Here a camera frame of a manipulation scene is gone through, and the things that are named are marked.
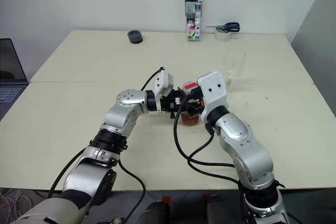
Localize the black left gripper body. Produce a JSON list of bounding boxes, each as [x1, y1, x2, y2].
[[160, 89, 182, 120]]

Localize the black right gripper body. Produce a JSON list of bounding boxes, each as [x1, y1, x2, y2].
[[188, 87, 206, 118]]

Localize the red bottle cap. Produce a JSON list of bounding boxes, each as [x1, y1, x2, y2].
[[182, 81, 198, 95]]

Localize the clear plastic tea bottle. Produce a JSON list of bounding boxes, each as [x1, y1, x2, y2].
[[179, 81, 202, 128]]

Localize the clear wine glass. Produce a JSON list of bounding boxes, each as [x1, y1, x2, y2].
[[222, 48, 247, 91]]

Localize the white tape roll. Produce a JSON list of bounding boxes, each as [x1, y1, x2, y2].
[[214, 26, 232, 43]]

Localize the black round rubber puck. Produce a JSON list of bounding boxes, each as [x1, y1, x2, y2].
[[127, 30, 144, 45]]

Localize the marker pen pack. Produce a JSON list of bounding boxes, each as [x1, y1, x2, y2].
[[184, 0, 203, 42]]

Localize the dark rounded shape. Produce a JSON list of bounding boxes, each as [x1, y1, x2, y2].
[[206, 195, 247, 224], [136, 200, 171, 224]]

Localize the dark grey laptop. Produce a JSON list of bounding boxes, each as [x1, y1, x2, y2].
[[0, 37, 29, 120]]

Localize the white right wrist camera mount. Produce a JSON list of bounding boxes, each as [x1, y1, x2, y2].
[[197, 71, 229, 116]]

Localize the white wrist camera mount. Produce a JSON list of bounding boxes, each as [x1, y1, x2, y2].
[[153, 70, 174, 111], [197, 71, 229, 116]]

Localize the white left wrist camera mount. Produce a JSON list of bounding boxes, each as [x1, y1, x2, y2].
[[153, 70, 174, 111]]

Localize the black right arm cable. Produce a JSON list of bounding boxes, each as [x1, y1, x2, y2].
[[173, 98, 244, 186]]

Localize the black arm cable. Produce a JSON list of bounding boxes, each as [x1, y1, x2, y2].
[[173, 98, 244, 186], [48, 66, 165, 222]]

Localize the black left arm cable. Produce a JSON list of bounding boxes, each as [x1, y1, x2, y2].
[[48, 66, 165, 222]]

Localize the blue handled scissors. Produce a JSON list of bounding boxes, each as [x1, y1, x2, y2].
[[205, 22, 240, 34]]

